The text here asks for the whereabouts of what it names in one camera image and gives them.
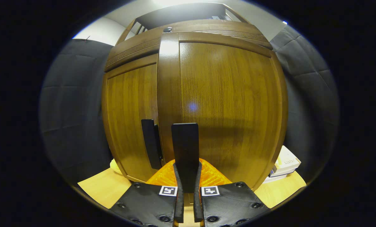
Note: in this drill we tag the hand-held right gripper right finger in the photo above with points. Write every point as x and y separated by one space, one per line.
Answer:
228 205

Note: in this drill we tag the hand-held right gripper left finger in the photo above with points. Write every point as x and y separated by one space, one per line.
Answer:
147 205

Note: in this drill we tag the wooden shoe cabinet door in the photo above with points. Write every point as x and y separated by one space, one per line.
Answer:
128 113
232 101

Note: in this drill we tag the wooden double-door shoe cabinet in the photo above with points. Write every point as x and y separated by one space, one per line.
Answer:
188 12

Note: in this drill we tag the cream cover book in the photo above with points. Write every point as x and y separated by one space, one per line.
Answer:
287 160

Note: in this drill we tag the black backdrop cloth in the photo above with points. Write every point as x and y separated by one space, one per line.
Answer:
68 104

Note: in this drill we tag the black round drawer knob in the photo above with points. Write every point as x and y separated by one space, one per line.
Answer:
167 29

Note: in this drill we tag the long ceiling light panel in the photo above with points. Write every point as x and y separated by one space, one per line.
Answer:
178 2

